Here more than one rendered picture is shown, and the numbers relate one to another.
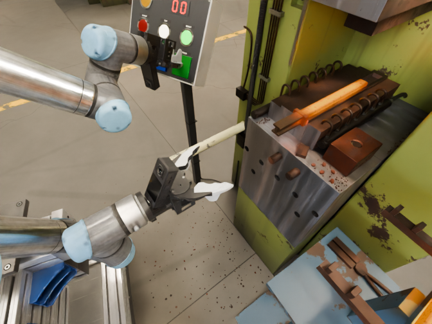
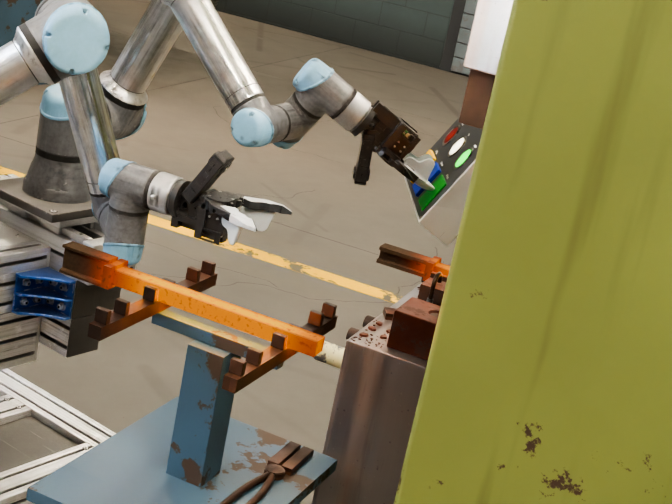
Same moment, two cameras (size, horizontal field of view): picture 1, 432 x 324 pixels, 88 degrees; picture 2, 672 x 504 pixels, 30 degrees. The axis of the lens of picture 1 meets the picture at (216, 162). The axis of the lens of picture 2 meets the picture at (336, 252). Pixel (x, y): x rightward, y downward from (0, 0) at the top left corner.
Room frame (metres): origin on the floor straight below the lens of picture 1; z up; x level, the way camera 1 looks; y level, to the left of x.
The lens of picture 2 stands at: (-0.82, -1.80, 1.67)
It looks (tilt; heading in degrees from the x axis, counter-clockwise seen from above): 18 degrees down; 54
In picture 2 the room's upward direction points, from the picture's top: 12 degrees clockwise
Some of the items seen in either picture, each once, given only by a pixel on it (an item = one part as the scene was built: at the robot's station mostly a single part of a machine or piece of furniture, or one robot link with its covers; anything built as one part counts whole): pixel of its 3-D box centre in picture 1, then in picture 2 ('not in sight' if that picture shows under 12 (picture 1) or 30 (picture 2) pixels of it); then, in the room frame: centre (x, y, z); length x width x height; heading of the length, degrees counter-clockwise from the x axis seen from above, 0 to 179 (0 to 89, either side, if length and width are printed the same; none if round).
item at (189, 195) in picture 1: (193, 191); (223, 209); (0.27, 0.05, 1.00); 0.09 x 0.05 x 0.02; 89
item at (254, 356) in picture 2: not in sight; (177, 335); (-0.06, -0.44, 1.00); 0.23 x 0.06 x 0.02; 123
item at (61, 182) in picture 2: not in sight; (60, 170); (0.21, 0.65, 0.87); 0.15 x 0.15 x 0.10
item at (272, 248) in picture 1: (292, 206); not in sight; (0.62, -0.45, 0.23); 0.56 x 0.38 x 0.47; 125
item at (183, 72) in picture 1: (182, 66); (434, 194); (0.80, 0.12, 1.00); 0.07 x 0.05 x 0.07; 60
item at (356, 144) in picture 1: (351, 151); (433, 332); (0.43, -0.39, 0.95); 0.12 x 0.09 x 0.07; 125
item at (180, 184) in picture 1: (166, 195); (205, 210); (0.27, 0.11, 0.97); 0.12 x 0.08 x 0.09; 125
